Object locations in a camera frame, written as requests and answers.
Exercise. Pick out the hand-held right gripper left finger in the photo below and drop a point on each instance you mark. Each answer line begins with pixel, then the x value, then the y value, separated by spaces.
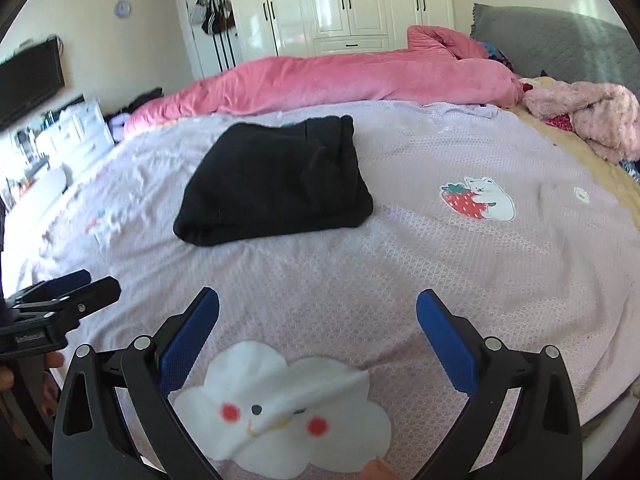
pixel 192 340

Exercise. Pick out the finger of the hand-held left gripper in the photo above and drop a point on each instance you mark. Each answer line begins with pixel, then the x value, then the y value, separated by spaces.
pixel 62 282
pixel 95 292

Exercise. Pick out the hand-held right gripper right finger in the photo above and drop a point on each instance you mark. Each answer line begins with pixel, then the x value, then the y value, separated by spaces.
pixel 447 340

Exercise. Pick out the black sweater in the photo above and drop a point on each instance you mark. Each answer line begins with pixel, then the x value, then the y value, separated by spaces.
pixel 270 185

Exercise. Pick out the pile of dark clothes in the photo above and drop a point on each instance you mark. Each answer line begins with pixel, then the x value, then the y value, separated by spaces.
pixel 145 97

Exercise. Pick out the person's left hand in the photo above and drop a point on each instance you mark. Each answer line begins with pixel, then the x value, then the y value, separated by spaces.
pixel 52 361

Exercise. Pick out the lilac printed bed sheet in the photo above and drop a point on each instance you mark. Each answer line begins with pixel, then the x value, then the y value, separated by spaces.
pixel 400 270

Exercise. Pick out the white dresser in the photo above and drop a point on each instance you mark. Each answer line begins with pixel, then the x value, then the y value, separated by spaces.
pixel 80 130

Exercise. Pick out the black television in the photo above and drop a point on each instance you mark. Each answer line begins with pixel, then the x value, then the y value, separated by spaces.
pixel 27 85

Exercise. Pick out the yellow quilted blanket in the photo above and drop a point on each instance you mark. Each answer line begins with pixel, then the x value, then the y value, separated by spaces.
pixel 575 160

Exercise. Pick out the red sequined cloth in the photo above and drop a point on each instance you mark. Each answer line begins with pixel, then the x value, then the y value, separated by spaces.
pixel 560 122

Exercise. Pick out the dark blue garment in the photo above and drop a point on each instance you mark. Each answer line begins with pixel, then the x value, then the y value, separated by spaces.
pixel 632 170

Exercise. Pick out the pink fluffy garment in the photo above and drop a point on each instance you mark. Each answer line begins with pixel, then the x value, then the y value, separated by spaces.
pixel 600 110

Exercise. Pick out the multicoloured patterned cloth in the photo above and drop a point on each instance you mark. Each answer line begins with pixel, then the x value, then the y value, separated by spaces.
pixel 500 57

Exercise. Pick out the pink duvet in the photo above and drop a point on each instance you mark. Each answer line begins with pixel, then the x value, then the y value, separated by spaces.
pixel 325 80

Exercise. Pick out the black striped handbag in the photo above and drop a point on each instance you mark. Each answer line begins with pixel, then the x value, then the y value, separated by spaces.
pixel 208 20

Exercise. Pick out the dark brown handbag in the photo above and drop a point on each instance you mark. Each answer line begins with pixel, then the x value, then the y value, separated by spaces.
pixel 226 15

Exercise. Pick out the grey quilted headboard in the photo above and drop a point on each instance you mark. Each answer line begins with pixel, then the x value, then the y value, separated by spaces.
pixel 550 40

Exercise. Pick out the white wardrobe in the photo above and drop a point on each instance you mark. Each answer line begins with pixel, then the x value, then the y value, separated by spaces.
pixel 350 0

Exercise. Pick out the round wall clock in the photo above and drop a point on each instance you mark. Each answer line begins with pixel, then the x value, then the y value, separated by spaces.
pixel 122 8

